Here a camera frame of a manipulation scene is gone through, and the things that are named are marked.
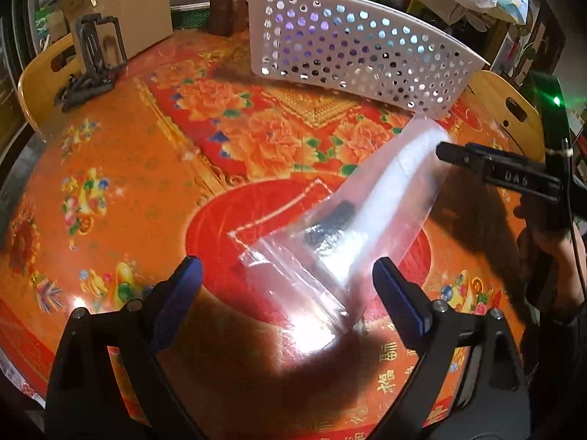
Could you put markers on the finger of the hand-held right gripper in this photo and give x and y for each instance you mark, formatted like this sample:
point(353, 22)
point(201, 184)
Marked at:
point(486, 165)

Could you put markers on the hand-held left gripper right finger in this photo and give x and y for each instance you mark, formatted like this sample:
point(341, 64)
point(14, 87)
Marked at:
point(399, 302)

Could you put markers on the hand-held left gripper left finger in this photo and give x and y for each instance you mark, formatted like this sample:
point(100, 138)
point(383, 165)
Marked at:
point(181, 295)

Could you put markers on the clear plastic zip bag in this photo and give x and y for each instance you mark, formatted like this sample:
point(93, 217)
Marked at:
point(367, 229)

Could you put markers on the black ribbed item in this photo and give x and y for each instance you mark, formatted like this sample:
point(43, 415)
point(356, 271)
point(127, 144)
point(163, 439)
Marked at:
point(330, 224)

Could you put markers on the white perforated plastic basket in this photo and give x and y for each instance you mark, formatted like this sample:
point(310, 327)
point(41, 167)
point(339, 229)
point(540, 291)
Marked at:
point(348, 46)

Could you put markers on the person's right forearm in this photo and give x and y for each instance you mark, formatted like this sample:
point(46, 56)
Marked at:
point(562, 325)

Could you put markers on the person's right hand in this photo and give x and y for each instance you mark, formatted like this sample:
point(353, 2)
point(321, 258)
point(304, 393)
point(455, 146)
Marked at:
point(552, 250)

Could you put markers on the wooden chair with slot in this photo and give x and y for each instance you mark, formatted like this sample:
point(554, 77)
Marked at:
point(490, 96)

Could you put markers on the black phone stand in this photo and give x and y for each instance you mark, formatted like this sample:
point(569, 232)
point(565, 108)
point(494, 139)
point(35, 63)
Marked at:
point(98, 68)

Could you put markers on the dark brown box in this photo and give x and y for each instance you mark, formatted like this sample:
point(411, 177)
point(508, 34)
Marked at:
point(227, 11)

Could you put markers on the open cardboard box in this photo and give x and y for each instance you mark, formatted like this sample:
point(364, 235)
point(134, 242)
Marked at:
point(133, 4)

